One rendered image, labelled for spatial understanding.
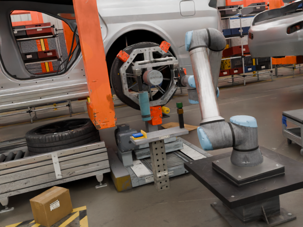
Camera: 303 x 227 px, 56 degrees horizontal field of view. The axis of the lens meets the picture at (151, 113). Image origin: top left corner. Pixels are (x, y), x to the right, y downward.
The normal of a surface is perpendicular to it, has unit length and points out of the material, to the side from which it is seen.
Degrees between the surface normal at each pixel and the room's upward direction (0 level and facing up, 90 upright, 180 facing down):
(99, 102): 90
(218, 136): 76
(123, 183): 90
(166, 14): 90
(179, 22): 90
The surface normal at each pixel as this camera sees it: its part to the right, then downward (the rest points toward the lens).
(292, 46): -0.73, 0.53
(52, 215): 0.83, 0.00
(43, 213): -0.54, 0.24
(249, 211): 0.27, 0.15
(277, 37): -0.92, 0.16
